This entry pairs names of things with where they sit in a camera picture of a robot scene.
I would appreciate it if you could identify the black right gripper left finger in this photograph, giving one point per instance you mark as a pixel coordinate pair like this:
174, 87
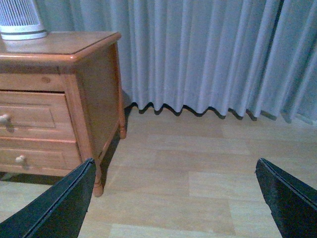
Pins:
57, 213

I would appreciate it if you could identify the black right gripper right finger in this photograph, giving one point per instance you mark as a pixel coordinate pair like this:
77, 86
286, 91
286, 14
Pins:
293, 203

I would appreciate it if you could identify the wooden drawer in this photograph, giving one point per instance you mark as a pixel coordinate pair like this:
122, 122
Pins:
41, 159
35, 115

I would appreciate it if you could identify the wooden nightstand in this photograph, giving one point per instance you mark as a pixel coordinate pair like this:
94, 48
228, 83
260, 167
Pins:
84, 66

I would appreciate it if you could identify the grey curtain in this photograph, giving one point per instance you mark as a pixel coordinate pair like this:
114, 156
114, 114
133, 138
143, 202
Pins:
256, 56

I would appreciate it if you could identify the white cylindrical air purifier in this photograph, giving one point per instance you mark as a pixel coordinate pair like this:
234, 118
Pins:
20, 20

